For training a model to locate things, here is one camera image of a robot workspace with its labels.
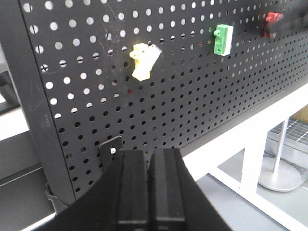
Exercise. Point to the silver sign stand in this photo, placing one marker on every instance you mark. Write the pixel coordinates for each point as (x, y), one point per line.
(277, 175)

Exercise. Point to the black open tray box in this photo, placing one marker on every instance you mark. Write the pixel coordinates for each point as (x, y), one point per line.
(22, 182)

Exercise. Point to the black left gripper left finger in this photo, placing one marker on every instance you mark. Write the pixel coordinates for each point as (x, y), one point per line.
(118, 201)

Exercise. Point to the black perforated pegboard panel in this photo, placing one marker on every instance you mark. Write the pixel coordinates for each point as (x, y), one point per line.
(70, 65)

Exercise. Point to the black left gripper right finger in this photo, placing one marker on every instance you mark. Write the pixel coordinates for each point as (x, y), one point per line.
(176, 201)

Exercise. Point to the green switch on pegboard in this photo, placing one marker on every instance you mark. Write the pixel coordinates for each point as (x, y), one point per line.
(223, 38)

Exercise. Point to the black left pegboard clamp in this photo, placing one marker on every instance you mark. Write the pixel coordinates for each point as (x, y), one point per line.
(109, 149)

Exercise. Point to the red switch on pegboard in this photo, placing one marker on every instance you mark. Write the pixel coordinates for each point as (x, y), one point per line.
(271, 19)

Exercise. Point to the white standing desk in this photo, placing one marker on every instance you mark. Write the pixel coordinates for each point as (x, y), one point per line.
(226, 164)

